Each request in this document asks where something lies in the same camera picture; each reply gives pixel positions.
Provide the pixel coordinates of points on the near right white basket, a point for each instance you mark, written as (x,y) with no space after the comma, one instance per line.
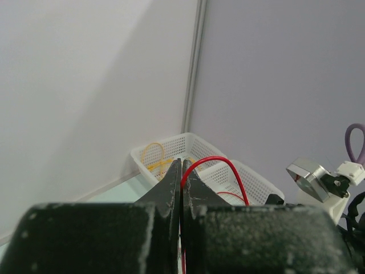
(221,179)

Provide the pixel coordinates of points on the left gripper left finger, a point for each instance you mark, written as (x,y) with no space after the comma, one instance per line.
(138,237)

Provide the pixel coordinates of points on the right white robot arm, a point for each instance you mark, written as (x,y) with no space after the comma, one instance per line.
(353,236)

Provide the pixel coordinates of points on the far right white basket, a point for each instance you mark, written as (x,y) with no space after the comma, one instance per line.
(154,159)

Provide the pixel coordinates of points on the white basket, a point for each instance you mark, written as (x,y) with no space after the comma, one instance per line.
(154,159)
(221,179)

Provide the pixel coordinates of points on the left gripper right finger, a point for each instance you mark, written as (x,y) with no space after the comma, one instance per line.
(217,237)

